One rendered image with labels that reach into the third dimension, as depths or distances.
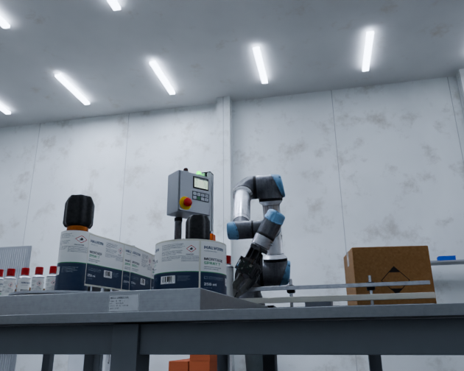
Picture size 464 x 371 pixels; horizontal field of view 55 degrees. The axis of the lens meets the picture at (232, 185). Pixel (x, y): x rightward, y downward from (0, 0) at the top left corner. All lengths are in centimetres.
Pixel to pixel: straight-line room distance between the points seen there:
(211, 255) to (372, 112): 902
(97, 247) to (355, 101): 911
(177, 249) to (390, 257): 100
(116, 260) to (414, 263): 115
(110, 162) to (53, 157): 154
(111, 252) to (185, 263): 32
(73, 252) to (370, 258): 114
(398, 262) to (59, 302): 129
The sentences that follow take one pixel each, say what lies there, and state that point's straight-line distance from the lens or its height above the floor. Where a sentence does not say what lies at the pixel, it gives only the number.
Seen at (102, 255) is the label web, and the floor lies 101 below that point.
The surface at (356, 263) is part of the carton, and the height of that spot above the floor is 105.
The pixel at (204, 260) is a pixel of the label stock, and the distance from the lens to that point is 117.
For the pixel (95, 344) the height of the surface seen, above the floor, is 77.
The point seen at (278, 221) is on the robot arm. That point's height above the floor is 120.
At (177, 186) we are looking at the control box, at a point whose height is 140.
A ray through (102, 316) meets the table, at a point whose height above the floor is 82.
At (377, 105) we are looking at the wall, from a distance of 1015.
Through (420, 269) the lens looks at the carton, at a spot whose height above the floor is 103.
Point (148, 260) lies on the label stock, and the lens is 161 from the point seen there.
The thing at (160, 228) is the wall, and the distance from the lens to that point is 982.
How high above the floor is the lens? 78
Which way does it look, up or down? 19 degrees up
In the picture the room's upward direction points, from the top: 1 degrees counter-clockwise
